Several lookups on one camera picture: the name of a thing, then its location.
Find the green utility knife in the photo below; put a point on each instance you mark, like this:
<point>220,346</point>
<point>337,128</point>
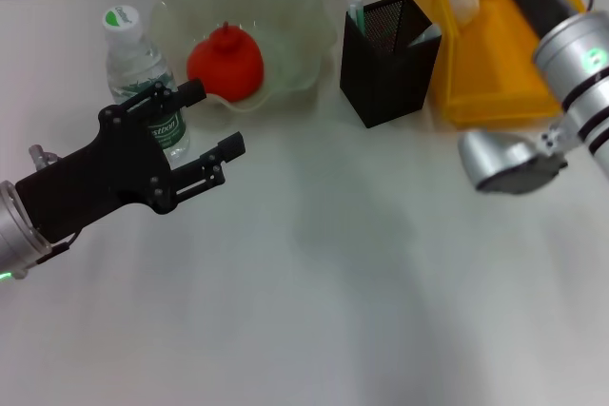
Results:
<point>358,13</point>

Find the grey right wrist camera housing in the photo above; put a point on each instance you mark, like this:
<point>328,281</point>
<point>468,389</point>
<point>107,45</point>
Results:
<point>504,161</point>

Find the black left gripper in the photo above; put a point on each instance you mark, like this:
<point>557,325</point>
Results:
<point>95,182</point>

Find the grey marker pen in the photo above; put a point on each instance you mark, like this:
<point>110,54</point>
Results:
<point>426,36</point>

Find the clear water bottle green label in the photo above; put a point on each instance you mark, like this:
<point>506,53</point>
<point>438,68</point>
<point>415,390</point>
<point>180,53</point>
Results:
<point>128,59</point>

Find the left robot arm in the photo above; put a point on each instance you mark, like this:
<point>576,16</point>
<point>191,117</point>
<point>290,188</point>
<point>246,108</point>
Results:
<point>14,239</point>

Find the yellow plastic bin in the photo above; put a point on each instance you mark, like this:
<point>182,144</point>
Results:
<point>499,73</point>

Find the orange fruit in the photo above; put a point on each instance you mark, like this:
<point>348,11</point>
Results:
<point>223,68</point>

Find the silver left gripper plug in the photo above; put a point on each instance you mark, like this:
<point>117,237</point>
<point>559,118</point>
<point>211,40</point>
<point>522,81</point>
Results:
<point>42,156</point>

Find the translucent green fruit bowl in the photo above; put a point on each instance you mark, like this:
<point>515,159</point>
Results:
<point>295,21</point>

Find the black mesh pen holder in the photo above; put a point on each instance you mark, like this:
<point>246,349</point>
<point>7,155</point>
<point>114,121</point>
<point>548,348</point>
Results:
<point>385,87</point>

